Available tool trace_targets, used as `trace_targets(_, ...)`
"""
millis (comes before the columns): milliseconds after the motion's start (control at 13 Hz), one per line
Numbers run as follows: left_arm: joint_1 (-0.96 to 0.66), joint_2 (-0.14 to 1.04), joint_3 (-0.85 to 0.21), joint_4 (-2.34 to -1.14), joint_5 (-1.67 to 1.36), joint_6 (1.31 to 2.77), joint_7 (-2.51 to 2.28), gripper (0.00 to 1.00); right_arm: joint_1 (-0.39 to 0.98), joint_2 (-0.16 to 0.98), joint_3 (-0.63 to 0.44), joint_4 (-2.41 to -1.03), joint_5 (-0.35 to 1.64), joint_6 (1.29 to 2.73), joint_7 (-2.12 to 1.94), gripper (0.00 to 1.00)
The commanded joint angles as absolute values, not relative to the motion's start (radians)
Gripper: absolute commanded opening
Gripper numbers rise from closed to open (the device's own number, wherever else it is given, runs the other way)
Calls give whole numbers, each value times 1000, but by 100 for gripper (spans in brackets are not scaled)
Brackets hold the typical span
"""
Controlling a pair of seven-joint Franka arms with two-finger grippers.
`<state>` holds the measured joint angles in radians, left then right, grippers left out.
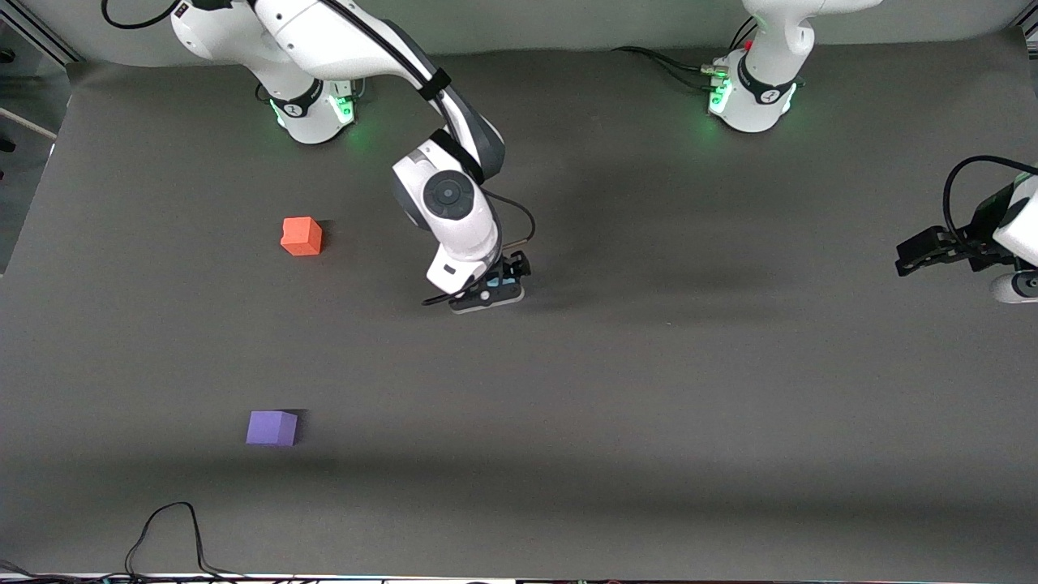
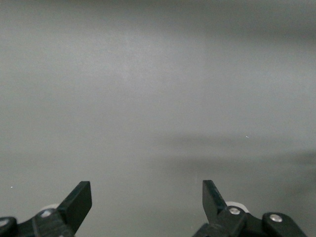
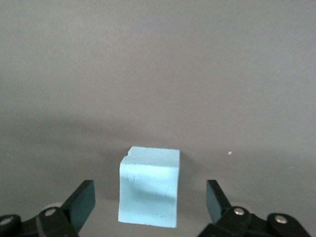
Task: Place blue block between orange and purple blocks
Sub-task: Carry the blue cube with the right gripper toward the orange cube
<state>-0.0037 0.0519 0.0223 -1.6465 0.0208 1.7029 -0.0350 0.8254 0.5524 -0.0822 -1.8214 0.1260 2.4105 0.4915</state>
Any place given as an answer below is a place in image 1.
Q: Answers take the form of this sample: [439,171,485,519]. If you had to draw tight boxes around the black left arm base cables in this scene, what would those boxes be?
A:
[612,16,760,94]

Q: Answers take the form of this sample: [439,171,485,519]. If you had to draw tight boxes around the thin black looped cable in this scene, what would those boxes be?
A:
[0,501,268,584]

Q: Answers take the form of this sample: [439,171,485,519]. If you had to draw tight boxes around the purple foam block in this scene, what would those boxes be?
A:
[246,410,299,447]

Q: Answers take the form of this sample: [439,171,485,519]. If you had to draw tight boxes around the dark grey table mat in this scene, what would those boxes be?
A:
[0,32,1038,579]

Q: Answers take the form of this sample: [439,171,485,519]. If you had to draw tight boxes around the orange foam block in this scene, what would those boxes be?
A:
[281,217,324,257]

